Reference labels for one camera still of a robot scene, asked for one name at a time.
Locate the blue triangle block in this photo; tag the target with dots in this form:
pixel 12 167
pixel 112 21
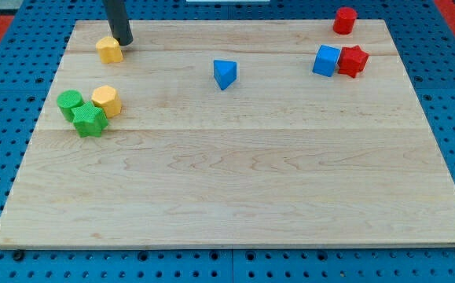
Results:
pixel 225 73

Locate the blue cube block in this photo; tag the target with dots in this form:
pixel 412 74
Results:
pixel 326 60

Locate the wooden board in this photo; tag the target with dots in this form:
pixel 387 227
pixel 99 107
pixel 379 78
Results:
pixel 283 158

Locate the yellow hexagon block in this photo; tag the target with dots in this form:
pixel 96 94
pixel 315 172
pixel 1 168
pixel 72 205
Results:
pixel 107 98

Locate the green star block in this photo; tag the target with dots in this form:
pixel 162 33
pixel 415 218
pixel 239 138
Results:
pixel 89 120

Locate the red star block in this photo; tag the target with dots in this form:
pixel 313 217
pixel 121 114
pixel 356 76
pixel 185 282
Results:
pixel 352 60

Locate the green cylinder block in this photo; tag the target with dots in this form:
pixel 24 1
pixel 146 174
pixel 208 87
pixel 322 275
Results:
pixel 67 100

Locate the red cylinder block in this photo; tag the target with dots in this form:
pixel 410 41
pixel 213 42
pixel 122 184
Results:
pixel 344 20

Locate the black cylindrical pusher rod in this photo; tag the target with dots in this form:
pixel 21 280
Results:
pixel 118 21

